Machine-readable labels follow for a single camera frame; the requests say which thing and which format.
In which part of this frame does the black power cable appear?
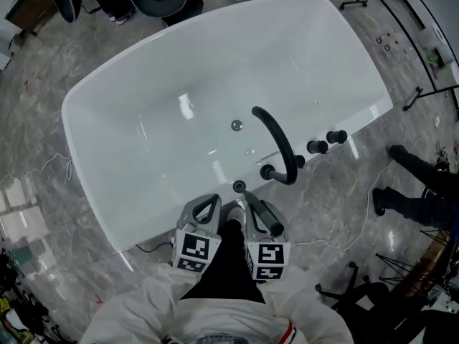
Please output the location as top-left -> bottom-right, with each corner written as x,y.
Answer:
135,240 -> 177,254

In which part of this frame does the black handheld shower head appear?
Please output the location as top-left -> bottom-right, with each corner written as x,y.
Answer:
243,190 -> 285,237

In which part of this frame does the black tripod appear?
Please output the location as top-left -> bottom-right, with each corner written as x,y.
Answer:
419,227 -> 457,246
375,252 -> 433,287

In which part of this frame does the whiteboard on rolling stand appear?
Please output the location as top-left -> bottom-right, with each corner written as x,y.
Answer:
339,0 -> 459,113

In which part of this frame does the person's right leg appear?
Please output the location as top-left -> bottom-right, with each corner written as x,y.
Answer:
218,219 -> 267,305

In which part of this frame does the wooden cabinet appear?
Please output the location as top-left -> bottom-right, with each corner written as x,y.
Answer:
4,0 -> 59,37

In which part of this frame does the person's white printed sweatshirt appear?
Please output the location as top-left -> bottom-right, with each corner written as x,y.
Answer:
79,292 -> 354,344

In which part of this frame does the white bathtub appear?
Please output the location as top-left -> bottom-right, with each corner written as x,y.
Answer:
60,0 -> 394,254

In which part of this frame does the long white floor cable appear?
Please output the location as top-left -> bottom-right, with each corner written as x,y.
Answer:
288,136 -> 430,252

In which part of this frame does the person's right forearm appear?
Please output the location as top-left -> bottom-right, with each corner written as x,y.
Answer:
257,265 -> 323,329

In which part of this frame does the person's left forearm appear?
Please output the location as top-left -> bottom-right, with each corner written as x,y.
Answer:
141,262 -> 202,307

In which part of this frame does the person's right white shoe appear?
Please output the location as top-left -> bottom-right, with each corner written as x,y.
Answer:
226,206 -> 247,225

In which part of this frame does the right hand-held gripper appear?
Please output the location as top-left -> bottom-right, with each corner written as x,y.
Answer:
244,201 -> 290,283

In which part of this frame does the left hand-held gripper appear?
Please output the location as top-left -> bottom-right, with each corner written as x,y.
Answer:
171,193 -> 222,274

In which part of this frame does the black curved faucet spout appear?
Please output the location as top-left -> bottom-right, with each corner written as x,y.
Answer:
251,106 -> 299,186

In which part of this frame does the person's leg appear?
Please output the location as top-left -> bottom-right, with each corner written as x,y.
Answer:
218,219 -> 267,305
179,269 -> 225,300

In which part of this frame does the person's left leg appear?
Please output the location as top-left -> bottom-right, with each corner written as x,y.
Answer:
179,269 -> 225,300

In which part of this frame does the white power strip cable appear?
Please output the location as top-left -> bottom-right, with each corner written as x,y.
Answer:
0,151 -> 75,186

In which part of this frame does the black office chair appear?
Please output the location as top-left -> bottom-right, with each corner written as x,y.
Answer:
315,262 -> 426,344

